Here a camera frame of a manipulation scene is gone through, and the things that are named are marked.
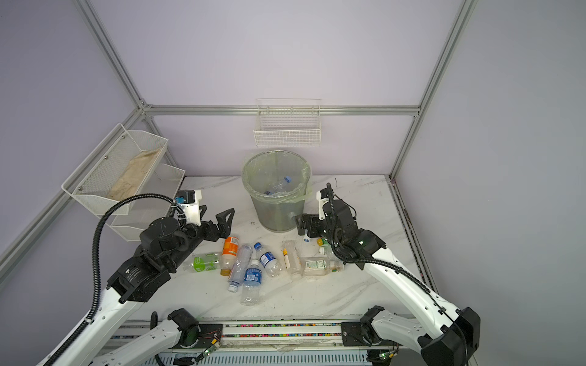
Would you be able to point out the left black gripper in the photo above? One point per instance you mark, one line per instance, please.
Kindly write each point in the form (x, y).
(223, 230)

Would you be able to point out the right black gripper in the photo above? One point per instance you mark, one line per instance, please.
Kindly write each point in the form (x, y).
(311, 221)

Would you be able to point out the large crushed purple label bottle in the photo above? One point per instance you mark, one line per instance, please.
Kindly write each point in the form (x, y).
(279, 189)

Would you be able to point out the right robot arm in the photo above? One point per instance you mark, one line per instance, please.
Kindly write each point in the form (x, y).
(441, 332)

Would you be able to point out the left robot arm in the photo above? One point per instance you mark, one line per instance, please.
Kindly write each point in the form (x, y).
(164, 246)

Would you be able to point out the grey mesh waste bin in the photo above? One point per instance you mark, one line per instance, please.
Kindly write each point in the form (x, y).
(278, 218)

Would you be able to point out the green label clear bottle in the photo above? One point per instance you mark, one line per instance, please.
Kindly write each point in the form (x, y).
(202, 262)

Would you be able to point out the orange label bottle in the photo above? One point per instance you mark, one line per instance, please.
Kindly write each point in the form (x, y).
(229, 255)

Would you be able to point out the clear yellow label bottle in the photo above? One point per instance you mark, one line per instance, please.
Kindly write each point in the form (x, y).
(291, 259)

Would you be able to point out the crushed clear bottle white cap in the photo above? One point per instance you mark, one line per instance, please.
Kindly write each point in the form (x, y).
(238, 271)

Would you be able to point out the small blue label bottle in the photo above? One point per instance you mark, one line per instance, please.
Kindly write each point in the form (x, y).
(268, 260)

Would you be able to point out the upright blue label bottle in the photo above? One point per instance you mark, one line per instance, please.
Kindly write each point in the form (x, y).
(252, 284)

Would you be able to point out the beige cloth in shelf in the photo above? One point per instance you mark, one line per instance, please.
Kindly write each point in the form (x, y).
(128, 184)

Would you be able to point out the white mesh two-tier shelf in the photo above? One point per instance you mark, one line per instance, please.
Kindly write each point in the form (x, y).
(126, 163)

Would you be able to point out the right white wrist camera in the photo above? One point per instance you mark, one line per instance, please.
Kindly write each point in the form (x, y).
(325, 199)

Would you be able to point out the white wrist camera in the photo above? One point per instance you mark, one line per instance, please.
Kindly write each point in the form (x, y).
(325, 199)
(189, 201)

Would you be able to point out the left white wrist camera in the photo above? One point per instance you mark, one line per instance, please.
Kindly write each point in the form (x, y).
(189, 201)

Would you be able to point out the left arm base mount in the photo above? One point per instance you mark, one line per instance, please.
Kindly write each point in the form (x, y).
(199, 337)

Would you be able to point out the white wire wall basket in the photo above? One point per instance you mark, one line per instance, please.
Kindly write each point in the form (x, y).
(285, 123)

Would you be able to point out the aluminium front rail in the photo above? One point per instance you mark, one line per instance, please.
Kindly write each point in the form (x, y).
(275, 335)

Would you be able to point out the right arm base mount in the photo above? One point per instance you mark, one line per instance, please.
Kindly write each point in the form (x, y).
(359, 334)

